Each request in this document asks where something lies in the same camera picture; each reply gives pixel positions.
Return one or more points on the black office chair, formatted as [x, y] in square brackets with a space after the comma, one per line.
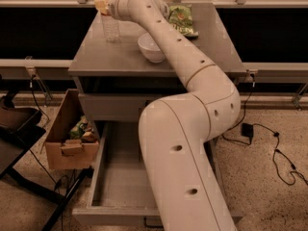
[19, 132]

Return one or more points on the green snack bag in box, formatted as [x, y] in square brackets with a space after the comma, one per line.
[79, 129]

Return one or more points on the grey drawer cabinet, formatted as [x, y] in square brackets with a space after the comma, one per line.
[106, 55]

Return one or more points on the closed grey middle drawer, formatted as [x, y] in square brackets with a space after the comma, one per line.
[115, 107]

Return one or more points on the green chip bag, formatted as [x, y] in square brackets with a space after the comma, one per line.
[181, 18]

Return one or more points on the black power adapter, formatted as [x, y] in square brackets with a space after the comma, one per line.
[247, 130]

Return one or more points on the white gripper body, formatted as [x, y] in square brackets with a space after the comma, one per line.
[112, 6]

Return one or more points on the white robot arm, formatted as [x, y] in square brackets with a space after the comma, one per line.
[174, 129]

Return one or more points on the white ceramic bowl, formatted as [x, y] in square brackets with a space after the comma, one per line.
[150, 49]

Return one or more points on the brown cardboard box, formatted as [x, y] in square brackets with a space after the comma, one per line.
[63, 152]

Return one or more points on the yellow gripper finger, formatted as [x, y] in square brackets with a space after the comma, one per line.
[102, 6]

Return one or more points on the clear plastic water bottle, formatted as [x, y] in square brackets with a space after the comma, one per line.
[111, 28]

